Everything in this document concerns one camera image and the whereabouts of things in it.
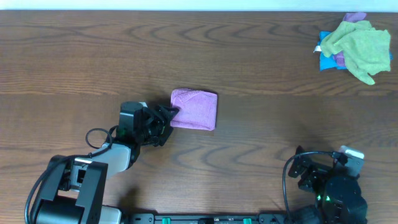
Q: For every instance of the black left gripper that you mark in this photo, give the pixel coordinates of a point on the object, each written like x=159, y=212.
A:
x=158, y=125

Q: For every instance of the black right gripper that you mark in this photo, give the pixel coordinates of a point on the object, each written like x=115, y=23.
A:
x=314, y=173

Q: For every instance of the purple cloth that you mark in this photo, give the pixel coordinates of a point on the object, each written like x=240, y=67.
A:
x=197, y=109
x=349, y=17

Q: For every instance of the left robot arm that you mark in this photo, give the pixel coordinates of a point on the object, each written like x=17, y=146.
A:
x=71, y=188

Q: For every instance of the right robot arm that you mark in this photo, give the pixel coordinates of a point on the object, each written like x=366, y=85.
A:
x=333, y=178

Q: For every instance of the blue cloth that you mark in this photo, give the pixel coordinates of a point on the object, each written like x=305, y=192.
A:
x=327, y=62

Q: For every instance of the green cloth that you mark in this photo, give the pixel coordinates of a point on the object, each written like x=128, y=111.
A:
x=366, y=50

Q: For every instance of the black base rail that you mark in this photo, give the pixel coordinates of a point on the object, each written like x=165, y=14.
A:
x=150, y=218

